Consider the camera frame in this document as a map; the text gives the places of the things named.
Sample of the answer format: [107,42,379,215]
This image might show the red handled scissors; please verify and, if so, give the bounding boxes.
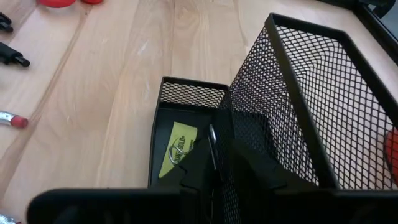
[37,0,104,9]

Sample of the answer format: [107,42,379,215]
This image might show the black binder clip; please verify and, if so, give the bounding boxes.
[168,123,218,171]

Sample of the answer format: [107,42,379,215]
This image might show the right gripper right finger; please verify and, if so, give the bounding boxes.
[229,139,318,191]

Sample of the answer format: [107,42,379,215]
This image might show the red desk lamp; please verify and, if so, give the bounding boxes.
[384,127,398,187]

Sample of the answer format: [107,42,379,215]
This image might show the black mesh desk organizer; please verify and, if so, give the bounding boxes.
[148,12,398,224]

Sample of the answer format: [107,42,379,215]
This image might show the small yellow box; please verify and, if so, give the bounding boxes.
[158,121,198,179]

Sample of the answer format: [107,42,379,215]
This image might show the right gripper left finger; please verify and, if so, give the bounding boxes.
[155,138,218,191]

